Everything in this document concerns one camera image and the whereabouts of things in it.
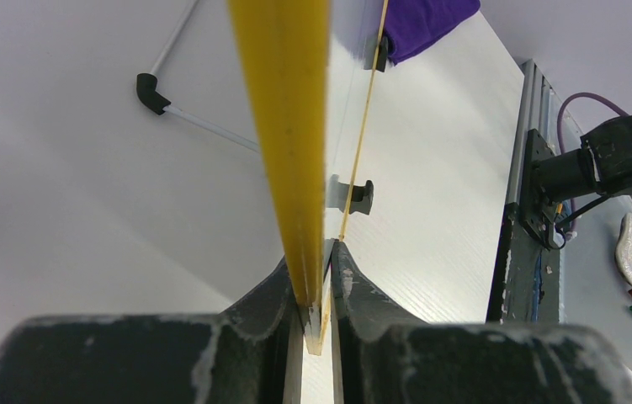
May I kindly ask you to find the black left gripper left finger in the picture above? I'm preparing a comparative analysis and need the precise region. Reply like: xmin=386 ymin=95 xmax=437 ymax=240
xmin=0 ymin=262 xmax=300 ymax=403

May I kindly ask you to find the yellow framed whiteboard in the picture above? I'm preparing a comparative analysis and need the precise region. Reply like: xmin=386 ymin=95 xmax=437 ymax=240
xmin=135 ymin=0 xmax=392 ymax=357

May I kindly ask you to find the purple cloth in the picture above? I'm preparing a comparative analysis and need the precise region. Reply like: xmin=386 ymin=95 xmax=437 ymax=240
xmin=384 ymin=0 xmax=481 ymax=65

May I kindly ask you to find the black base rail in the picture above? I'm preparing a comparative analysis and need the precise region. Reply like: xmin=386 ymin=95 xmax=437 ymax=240
xmin=486 ymin=129 xmax=564 ymax=323

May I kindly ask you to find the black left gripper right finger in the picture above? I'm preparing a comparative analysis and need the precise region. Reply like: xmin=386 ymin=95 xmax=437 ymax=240
xmin=330 ymin=242 xmax=632 ymax=403

